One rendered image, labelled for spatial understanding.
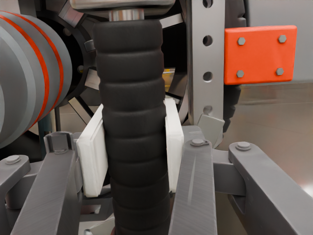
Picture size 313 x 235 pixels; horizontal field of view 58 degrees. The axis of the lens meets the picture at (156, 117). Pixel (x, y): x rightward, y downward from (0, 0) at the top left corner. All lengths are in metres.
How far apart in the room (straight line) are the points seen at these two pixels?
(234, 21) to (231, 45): 0.09
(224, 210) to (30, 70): 1.35
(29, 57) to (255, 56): 0.26
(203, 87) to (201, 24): 0.08
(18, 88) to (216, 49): 0.23
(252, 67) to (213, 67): 0.05
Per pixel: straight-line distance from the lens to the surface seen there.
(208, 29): 0.36
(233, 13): 0.46
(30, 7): 0.43
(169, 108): 0.17
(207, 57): 0.37
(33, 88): 0.29
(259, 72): 0.39
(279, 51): 0.39
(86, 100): 0.82
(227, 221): 1.46
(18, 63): 0.28
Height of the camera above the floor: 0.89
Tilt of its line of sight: 18 degrees down
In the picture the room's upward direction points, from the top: 3 degrees counter-clockwise
